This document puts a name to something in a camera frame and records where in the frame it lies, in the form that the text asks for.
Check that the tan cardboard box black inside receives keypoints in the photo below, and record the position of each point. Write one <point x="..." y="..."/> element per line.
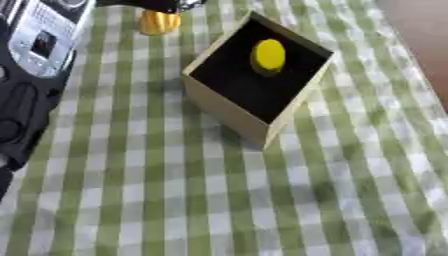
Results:
<point x="256" y="90"/>

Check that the yellow round block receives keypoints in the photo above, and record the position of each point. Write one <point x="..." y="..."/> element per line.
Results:
<point x="269" y="56"/>

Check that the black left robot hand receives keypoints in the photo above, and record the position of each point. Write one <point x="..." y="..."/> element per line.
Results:
<point x="153" y="4"/>

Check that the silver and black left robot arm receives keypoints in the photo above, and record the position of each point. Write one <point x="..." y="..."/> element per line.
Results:
<point x="35" y="66"/>

